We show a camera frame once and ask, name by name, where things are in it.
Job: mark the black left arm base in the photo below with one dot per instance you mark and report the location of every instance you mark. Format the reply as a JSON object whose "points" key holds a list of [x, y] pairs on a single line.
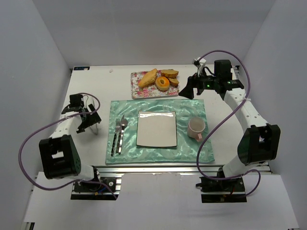
{"points": [[86, 191]]}

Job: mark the floral rectangular tray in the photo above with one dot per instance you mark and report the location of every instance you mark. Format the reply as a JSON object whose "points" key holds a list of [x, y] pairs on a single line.
{"points": [[150, 91]]}

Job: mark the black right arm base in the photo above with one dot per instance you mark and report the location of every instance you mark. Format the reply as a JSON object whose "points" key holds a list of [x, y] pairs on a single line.
{"points": [[226, 191]]}

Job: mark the upper brown bread slice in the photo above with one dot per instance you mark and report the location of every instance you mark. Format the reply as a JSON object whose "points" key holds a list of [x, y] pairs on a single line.
{"points": [[169, 73]]}

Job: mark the blue label sticker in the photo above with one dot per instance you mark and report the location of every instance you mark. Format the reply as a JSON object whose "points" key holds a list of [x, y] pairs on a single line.
{"points": [[84, 68]]}

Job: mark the aluminium frame rail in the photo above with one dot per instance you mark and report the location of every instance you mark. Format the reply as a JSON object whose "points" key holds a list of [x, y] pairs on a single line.
{"points": [[119, 171]]}

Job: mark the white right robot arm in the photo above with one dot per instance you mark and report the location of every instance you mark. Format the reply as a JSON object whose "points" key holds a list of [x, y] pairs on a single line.
{"points": [[260, 140]]}

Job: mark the lower brown bread slice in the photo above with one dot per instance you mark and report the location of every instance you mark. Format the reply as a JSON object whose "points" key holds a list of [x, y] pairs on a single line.
{"points": [[174, 82]]}

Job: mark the square white plate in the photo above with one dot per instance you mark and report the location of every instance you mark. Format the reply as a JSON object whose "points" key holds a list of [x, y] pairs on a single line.
{"points": [[156, 129]]}

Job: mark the orange ring donut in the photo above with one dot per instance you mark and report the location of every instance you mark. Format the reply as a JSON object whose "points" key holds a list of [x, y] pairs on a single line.
{"points": [[162, 83]]}

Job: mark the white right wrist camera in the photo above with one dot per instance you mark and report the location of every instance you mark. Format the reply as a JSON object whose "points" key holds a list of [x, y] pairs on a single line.
{"points": [[200, 63]]}

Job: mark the pink mug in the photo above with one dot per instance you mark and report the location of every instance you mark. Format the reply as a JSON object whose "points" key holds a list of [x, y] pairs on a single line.
{"points": [[196, 126]]}

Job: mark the spoon with patterned handle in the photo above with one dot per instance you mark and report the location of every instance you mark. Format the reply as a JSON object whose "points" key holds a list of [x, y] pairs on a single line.
{"points": [[123, 125]]}

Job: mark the long yellow bread loaf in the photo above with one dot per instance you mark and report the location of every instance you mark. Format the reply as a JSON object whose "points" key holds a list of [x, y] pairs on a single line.
{"points": [[148, 78]]}

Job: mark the green satin placemat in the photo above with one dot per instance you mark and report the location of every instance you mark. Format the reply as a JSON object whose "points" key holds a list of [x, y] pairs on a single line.
{"points": [[186, 149]]}

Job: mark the fork with patterned handle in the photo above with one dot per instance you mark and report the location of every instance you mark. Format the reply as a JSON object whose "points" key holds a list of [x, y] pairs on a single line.
{"points": [[115, 136]]}

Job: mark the brown bread slice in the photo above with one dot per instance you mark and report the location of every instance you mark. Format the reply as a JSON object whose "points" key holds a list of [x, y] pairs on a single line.
{"points": [[169, 73], [174, 82]]}

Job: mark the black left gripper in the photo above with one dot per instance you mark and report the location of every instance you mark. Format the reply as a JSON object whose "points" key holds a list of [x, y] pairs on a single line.
{"points": [[86, 119]]}

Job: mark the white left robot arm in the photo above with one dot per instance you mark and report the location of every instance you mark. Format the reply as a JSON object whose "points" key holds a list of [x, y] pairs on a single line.
{"points": [[59, 155]]}

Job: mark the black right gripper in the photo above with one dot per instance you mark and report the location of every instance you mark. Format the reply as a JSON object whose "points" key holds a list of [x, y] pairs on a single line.
{"points": [[195, 83]]}

